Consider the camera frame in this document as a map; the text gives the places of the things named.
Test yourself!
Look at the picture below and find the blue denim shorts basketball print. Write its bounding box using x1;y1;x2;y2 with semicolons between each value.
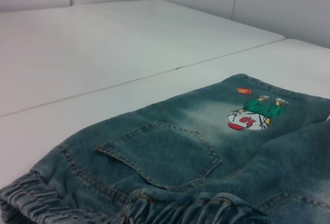
0;73;330;224

